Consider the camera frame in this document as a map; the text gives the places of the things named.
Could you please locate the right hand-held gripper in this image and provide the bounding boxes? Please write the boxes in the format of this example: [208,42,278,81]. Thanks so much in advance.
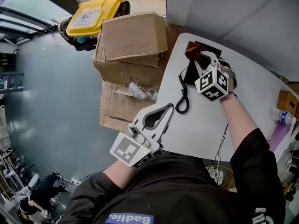
[192,51,229,102]

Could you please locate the thin black cable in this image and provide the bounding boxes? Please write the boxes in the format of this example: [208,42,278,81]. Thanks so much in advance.
[214,122,229,163]

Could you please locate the black framed glass doors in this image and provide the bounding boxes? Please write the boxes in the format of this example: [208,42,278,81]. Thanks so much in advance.
[0,0,74,41]

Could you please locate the flattened cardboard box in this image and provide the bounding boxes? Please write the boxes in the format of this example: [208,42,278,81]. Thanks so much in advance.
[100,78,162,133]

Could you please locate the purple cloth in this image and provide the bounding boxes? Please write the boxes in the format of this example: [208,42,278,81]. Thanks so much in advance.
[267,122,293,159]

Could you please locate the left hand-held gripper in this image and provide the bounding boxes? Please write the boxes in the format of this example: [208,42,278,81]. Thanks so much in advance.
[109,103,176,168]

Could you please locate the clear plastic water bottle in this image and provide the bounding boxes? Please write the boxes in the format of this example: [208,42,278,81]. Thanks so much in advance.
[269,106,297,126]

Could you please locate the person's right forearm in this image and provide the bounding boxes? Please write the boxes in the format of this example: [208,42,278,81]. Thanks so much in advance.
[218,93,260,154]

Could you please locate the red-brown cloth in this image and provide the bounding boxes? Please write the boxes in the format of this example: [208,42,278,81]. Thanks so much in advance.
[184,42,211,70]

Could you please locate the wicker basket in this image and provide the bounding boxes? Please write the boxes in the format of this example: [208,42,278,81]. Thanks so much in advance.
[277,90,299,119]

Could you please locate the person's right hand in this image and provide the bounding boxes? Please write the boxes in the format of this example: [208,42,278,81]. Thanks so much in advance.
[219,63,235,94]

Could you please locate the clear plastic wrap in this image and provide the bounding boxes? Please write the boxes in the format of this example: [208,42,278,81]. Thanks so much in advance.
[126,82,159,101]

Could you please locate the yellow lid trash bin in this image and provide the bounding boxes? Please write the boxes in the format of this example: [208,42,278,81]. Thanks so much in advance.
[58,0,131,52]

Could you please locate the large cardboard box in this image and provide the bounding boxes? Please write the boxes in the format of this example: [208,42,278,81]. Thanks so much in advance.
[93,29,178,88]

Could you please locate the person's left forearm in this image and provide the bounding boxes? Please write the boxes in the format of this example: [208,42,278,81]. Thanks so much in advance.
[102,160,136,191]

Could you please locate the black desk telephone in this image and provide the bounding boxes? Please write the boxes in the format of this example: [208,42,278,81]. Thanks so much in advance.
[183,40,232,86]

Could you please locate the yellow round hoop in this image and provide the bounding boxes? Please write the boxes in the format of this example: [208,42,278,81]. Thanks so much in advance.
[205,164,235,191]

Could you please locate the person's black shirt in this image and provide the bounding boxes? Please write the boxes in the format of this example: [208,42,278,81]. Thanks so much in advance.
[59,127,287,224]

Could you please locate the small cardboard box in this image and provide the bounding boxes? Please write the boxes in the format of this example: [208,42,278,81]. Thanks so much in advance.
[101,11,168,62]

